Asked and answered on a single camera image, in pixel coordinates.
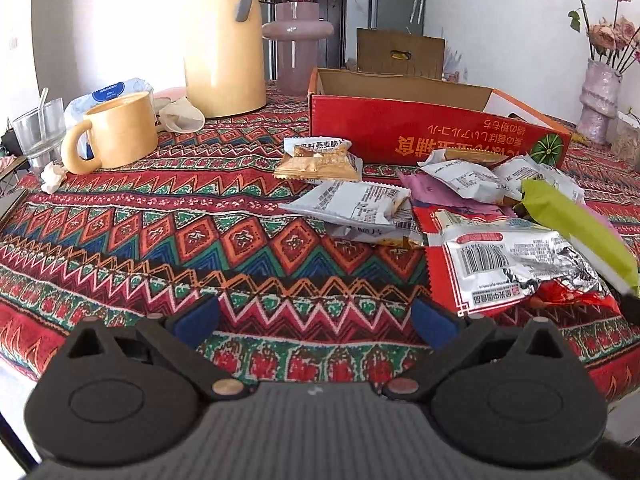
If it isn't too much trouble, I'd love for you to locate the yellow mug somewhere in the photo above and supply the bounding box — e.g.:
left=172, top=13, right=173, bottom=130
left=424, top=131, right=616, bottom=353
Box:
left=61, top=92, right=159, bottom=175

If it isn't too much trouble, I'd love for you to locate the dark tray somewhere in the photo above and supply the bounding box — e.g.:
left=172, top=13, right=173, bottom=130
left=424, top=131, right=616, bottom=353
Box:
left=0, top=155, right=31, bottom=221

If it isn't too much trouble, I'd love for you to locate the dark door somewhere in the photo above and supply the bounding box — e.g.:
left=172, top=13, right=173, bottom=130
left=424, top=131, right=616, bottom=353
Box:
left=267, top=0, right=347, bottom=81

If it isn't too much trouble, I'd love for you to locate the dried rose bouquet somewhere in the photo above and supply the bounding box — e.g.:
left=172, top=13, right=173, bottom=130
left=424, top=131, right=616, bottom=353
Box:
left=557, top=0, right=640, bottom=68

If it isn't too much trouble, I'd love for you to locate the pink snack packet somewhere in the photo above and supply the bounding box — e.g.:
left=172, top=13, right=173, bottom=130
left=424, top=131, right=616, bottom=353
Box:
left=397, top=170, right=521, bottom=218
left=587, top=205, right=628, bottom=248

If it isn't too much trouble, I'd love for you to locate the clear storage jar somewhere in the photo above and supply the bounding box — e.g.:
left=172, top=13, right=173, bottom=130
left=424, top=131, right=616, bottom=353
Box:
left=610, top=110, right=640, bottom=163

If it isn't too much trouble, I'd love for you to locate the yellow thermos jug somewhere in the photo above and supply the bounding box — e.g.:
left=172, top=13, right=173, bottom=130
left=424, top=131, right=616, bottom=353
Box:
left=182, top=0, right=267, bottom=118

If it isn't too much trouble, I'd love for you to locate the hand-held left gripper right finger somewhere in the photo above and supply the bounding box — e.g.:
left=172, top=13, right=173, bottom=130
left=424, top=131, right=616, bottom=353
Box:
left=382, top=297, right=576, bottom=402

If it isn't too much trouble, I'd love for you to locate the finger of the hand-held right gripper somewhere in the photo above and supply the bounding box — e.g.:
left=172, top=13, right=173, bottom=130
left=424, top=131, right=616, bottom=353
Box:
left=618, top=294, right=640, bottom=328

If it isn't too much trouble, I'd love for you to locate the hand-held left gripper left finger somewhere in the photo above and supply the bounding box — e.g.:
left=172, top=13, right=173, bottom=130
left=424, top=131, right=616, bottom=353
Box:
left=62, top=294, right=251, bottom=403

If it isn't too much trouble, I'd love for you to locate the red cardboard box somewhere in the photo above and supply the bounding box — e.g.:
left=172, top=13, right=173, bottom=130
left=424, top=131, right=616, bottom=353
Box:
left=306, top=67, right=572, bottom=171

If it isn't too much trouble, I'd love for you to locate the green snack packet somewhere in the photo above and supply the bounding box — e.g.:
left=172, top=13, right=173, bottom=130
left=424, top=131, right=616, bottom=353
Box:
left=515, top=178, right=640, bottom=297

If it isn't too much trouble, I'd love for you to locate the pale purple textured vase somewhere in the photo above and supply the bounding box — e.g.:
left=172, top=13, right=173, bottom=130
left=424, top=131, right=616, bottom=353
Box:
left=577, top=58, right=623, bottom=146

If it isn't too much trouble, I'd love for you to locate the dried lavender bunch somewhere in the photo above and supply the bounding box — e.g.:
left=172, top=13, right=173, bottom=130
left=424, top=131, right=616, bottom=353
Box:
left=442, top=45, right=468, bottom=83

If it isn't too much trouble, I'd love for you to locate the glass cup with straw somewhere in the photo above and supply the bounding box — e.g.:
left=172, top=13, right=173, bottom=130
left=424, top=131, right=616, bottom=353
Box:
left=11, top=89, right=66, bottom=170

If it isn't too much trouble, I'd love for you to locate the wet wipes pack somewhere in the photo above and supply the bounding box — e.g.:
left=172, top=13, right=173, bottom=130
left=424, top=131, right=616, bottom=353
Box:
left=64, top=77, right=155, bottom=158

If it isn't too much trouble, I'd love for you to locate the silver red snack packet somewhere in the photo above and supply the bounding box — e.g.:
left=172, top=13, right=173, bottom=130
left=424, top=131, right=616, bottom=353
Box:
left=424, top=220, right=621, bottom=318

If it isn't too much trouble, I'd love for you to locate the crumpled white tissue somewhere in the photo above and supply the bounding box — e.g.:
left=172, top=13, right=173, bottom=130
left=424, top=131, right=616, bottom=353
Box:
left=40, top=160, right=67, bottom=194

